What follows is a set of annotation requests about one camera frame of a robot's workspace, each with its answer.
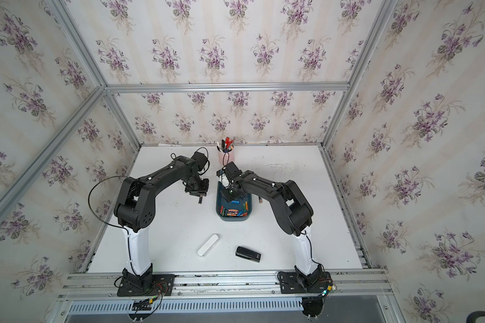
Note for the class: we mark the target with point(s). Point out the teal plastic storage box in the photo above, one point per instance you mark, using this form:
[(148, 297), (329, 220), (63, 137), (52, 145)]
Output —
[(235, 210)]

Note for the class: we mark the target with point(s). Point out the white rectangular case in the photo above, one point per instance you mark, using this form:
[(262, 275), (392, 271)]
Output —
[(208, 245)]

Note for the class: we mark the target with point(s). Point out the pens in cup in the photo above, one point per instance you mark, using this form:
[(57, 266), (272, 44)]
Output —
[(225, 145)]

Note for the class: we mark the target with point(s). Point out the pink pen cup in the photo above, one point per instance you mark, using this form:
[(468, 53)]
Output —
[(225, 158)]

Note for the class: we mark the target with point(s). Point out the aluminium front rail frame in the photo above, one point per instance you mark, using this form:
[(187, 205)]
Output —
[(223, 292)]

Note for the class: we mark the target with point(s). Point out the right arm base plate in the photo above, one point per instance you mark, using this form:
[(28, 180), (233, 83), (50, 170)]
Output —
[(305, 282)]

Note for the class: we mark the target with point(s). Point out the black stapler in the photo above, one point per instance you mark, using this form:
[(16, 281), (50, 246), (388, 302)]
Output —
[(247, 254)]

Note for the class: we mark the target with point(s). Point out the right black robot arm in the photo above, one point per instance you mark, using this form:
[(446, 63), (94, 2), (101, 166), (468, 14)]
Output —
[(292, 211)]

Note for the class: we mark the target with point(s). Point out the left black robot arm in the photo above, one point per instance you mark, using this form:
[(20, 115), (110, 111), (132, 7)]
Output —
[(135, 208)]

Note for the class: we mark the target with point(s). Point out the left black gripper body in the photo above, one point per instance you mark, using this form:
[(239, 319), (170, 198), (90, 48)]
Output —
[(197, 186)]

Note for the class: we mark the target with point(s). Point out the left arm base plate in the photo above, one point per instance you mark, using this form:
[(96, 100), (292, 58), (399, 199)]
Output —
[(145, 287)]

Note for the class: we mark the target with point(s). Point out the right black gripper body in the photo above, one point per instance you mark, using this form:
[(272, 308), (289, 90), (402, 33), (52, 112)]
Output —
[(228, 193)]

